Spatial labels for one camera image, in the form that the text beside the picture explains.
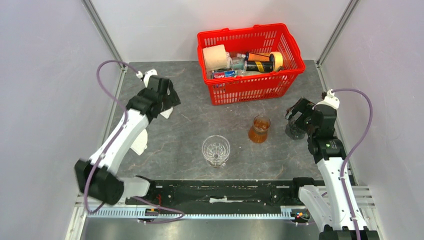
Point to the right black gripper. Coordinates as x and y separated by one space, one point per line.
303 105

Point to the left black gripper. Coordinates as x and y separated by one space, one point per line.
173 99

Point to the white paper coffee filter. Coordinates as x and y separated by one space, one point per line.
139 145
167 113

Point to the clear glass dripper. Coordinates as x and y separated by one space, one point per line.
216 150

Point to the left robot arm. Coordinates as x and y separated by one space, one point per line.
97 176

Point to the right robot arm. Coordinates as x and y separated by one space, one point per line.
338 217

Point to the dark glass dripper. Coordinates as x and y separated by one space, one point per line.
293 132

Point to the glass carafe with coffee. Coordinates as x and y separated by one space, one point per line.
258 133

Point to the yellow masking tape roll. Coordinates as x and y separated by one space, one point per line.
276 58

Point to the blue red packet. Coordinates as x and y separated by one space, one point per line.
217 74

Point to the beige paper towel roll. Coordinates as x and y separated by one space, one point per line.
215 57

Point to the black orange cylindrical can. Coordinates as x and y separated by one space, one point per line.
258 62

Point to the clear plastic bottle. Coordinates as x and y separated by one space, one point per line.
237 62

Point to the red plastic shopping basket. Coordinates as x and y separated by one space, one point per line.
260 38

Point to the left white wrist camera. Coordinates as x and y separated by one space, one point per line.
147 75

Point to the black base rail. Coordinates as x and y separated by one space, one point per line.
232 196

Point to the white slotted cable duct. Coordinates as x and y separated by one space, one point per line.
144 212

